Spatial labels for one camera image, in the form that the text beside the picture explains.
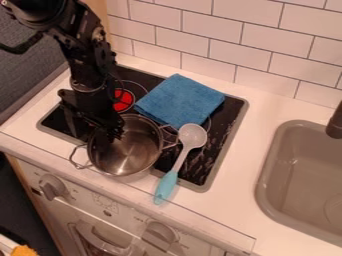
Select toy stove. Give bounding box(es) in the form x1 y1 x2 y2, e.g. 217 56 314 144
36 64 250 194

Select silver pot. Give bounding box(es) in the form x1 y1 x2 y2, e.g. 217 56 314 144
68 113 181 178

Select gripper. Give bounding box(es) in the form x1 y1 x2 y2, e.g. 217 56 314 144
56 86 127 146

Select white spoon with blue handle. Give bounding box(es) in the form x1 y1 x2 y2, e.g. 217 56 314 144
152 122 210 206

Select toy sink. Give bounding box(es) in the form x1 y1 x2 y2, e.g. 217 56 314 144
253 119 342 248

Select blue cloth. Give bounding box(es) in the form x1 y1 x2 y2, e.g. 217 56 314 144
132 73 228 130

